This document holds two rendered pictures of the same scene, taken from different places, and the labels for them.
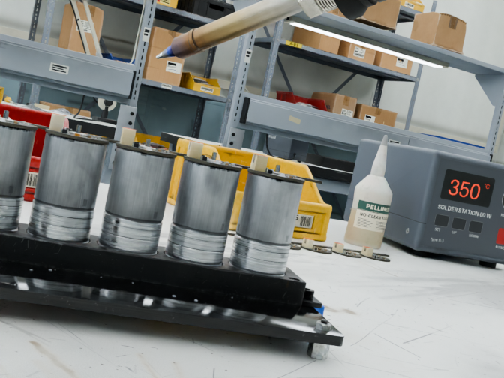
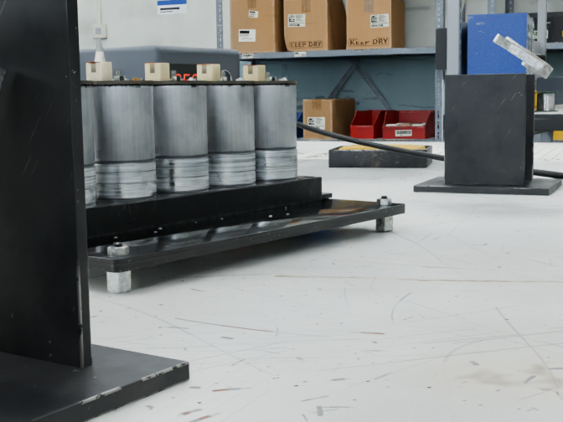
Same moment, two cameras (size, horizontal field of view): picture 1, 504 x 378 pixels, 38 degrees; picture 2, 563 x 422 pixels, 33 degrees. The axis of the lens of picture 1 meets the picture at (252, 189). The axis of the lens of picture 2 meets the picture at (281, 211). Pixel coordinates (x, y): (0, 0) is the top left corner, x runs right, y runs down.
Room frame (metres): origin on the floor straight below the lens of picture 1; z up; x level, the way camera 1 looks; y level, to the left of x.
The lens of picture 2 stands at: (-0.01, 0.24, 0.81)
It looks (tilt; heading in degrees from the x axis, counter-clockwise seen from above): 7 degrees down; 322
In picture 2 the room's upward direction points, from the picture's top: 1 degrees counter-clockwise
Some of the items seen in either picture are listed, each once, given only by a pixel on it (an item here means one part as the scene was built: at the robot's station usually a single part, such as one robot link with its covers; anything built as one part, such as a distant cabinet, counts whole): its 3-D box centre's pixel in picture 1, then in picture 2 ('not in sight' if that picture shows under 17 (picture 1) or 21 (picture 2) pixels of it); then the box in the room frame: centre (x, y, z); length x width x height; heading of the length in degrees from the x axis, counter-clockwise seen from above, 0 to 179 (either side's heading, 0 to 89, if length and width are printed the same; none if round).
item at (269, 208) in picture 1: (265, 230); (268, 139); (0.31, -0.01, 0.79); 0.02 x 0.02 x 0.05
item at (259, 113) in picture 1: (375, 142); not in sight; (3.13, -0.48, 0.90); 1.30 x 0.06 x 0.12; 118
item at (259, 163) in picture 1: (261, 163); (255, 73); (0.31, 0.00, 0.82); 0.01 x 0.01 x 0.01; 14
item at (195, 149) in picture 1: (196, 150); (209, 73); (0.30, 0.03, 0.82); 0.01 x 0.01 x 0.01; 14
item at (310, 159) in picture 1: (336, 163); not in sight; (3.26, -0.35, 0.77); 0.24 x 0.16 x 0.04; 117
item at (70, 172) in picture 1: (66, 195); (120, 151); (0.29, 0.07, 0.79); 0.02 x 0.02 x 0.05
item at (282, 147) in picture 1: (286, 148); not in sight; (3.11, -0.11, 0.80); 0.15 x 0.12 x 0.10; 47
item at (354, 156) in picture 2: not in sight; (381, 155); (0.53, -0.28, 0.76); 0.07 x 0.05 x 0.02; 39
